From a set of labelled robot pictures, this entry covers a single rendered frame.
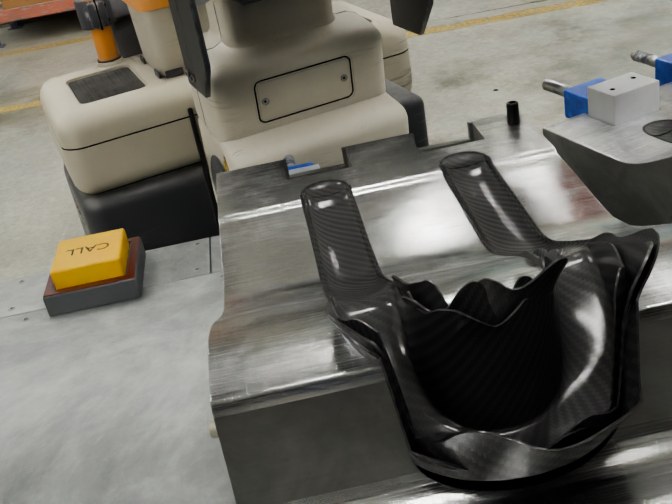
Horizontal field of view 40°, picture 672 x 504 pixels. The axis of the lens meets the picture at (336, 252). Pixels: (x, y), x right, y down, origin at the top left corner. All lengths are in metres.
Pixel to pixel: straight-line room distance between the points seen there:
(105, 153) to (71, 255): 0.50
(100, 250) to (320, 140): 0.35
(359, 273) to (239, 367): 0.18
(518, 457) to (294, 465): 0.10
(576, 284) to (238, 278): 0.23
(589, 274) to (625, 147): 0.30
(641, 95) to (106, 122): 0.73
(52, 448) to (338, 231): 0.25
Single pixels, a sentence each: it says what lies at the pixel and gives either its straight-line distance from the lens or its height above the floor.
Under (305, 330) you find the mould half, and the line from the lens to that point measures 0.45.
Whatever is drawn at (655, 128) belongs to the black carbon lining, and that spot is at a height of 0.85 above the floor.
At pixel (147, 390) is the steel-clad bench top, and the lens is 0.68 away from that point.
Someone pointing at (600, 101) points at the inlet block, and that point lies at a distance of 0.84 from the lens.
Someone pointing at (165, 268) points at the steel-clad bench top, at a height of 0.80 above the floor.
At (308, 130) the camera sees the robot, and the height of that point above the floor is 0.80.
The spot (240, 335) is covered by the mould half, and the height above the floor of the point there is 0.93.
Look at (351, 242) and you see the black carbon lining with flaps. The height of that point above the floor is 0.88.
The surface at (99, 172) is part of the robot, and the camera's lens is 1.31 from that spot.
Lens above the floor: 1.18
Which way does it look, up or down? 28 degrees down
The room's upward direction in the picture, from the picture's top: 11 degrees counter-clockwise
